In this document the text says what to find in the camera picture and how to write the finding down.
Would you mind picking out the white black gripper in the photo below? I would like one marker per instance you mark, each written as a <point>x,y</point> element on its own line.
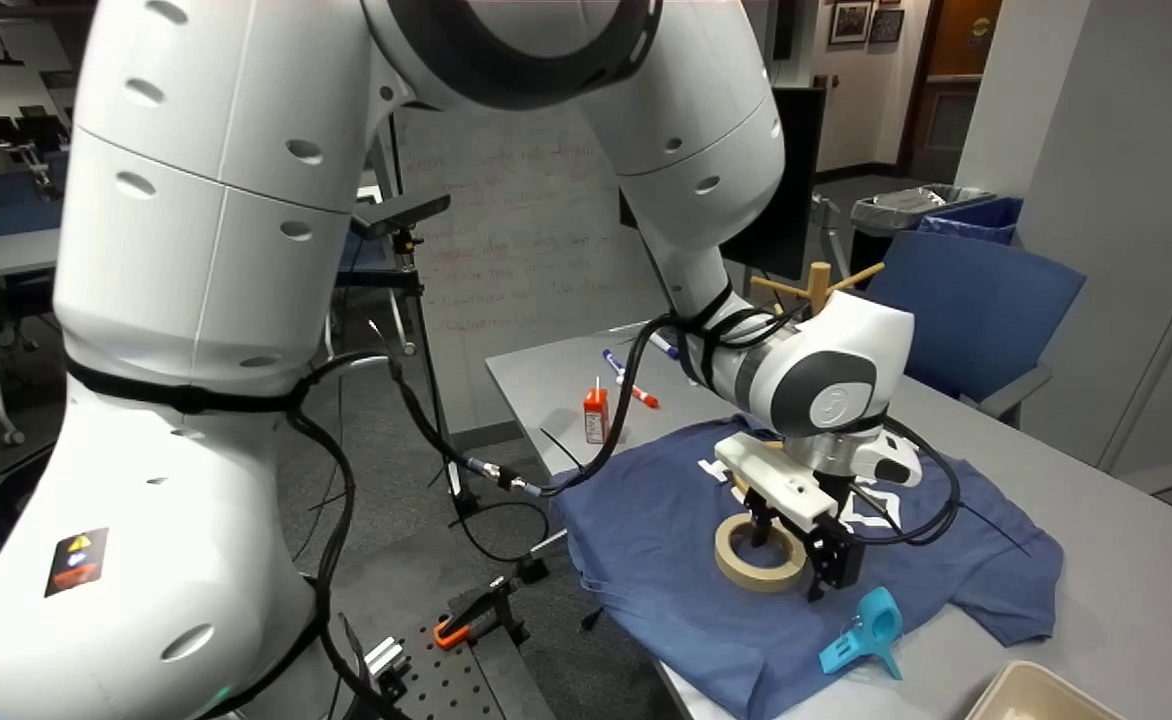
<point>855,478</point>

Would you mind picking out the beige masking tape roll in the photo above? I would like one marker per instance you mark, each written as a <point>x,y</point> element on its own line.
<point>757,559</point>

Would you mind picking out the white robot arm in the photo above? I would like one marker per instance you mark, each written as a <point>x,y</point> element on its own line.
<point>208,188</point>

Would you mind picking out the wooden peg stand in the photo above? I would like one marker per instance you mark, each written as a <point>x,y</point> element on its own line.
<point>819,284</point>

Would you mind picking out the light blue plastic clip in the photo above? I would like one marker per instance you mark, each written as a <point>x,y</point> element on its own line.
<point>868,638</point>

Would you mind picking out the blue printed t-shirt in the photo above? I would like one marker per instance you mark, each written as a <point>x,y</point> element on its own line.
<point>640,540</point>

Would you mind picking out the orange small carton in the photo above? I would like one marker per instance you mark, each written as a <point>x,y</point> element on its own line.
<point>595,409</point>

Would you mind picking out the red dry-erase marker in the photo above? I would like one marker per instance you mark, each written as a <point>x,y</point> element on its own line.
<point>620,372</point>

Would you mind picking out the beige rectangular tray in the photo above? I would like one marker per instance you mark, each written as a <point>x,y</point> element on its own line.
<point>1025,691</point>

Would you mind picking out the blue chair far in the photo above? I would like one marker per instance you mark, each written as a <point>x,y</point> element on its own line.
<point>981,313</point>

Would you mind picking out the orange handled clamp upper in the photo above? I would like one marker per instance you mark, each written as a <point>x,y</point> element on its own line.
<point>477,615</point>

